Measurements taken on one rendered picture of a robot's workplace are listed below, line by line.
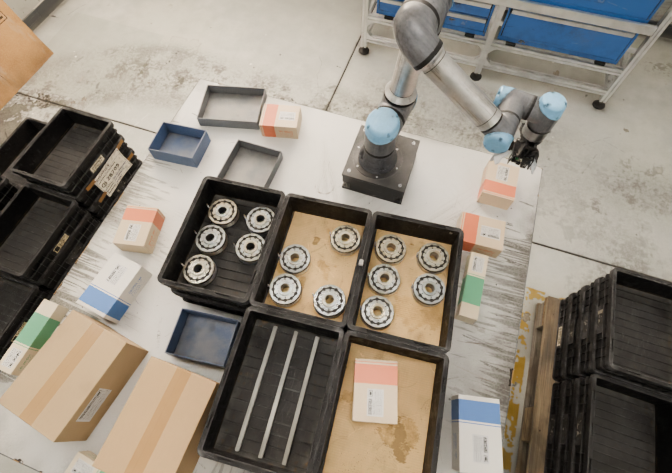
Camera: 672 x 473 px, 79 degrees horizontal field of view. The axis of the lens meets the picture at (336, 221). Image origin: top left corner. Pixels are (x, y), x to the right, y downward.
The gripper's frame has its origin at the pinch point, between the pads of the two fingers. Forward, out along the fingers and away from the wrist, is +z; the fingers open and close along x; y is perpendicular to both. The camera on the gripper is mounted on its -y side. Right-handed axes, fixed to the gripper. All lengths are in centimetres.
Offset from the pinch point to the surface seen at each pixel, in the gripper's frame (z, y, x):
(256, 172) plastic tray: 17, 24, -95
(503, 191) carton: 9.8, 5.3, 1.5
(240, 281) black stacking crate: 4, 72, -76
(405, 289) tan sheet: 4, 57, -24
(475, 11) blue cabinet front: 41, -139, -27
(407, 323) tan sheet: 4, 67, -21
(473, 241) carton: 9.6, 29.7, -5.4
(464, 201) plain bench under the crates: 17.2, 9.5, -10.6
